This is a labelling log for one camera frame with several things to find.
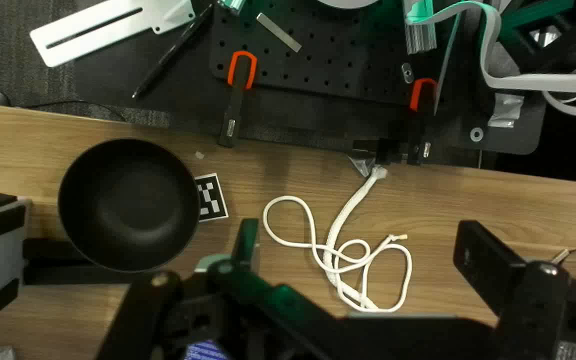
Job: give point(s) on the black bowl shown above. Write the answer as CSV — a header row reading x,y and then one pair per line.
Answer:
x,y
128,205

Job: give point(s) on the orange black clamp right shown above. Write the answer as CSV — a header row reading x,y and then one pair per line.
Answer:
x,y
421,109

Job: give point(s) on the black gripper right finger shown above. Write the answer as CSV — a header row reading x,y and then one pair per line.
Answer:
x,y
487,262

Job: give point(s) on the black pen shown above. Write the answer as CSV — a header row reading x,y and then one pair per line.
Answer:
x,y
168,56

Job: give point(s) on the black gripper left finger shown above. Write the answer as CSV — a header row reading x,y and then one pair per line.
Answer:
x,y
242,256

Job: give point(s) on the white metal bracket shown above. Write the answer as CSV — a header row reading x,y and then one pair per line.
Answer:
x,y
104,24

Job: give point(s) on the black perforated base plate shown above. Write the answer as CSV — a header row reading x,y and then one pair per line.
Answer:
x,y
333,77

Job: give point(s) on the orange black clamp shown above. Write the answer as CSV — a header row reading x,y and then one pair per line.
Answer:
x,y
241,78
421,109

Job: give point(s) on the black white fiducial marker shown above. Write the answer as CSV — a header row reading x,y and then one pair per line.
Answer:
x,y
213,202

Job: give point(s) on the orange black clamp left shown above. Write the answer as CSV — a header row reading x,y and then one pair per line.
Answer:
x,y
241,78

